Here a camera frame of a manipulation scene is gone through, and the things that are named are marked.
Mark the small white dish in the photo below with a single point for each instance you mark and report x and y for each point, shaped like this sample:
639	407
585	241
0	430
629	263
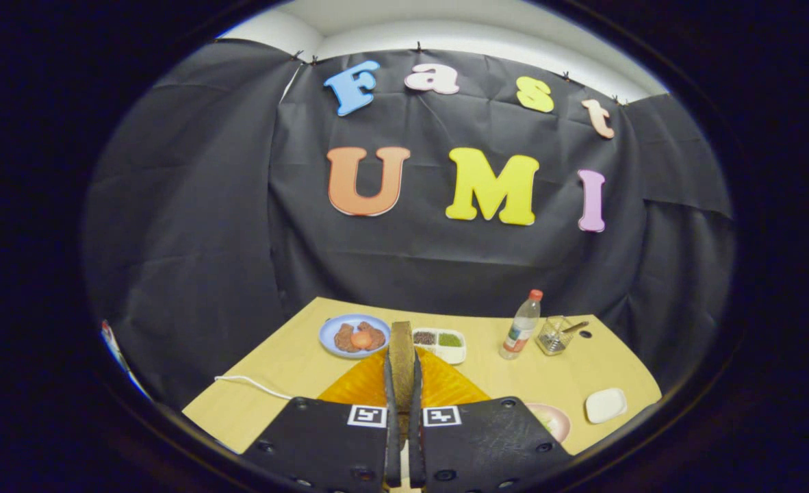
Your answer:
606	405

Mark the brown and orange toy food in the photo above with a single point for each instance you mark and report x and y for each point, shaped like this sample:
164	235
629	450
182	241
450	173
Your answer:
360	339

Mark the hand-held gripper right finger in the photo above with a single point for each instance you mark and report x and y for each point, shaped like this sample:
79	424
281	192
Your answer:
486	441

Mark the glass utensil holder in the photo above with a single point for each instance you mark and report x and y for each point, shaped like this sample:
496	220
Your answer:
551	339

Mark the pink plate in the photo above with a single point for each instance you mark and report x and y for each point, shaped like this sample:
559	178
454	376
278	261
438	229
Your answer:
562	424

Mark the white compartment tray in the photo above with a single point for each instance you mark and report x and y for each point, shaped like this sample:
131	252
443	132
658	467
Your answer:
449	355

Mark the brown toast slice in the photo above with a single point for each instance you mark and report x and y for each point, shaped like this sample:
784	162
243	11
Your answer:
402	356

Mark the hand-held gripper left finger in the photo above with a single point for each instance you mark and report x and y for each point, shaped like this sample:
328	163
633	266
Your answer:
322	441

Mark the clear plastic water bottle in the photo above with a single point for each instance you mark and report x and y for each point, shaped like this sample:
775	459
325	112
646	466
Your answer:
517	332

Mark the blue plate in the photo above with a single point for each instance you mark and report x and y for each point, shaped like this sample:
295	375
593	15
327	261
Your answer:
327	335

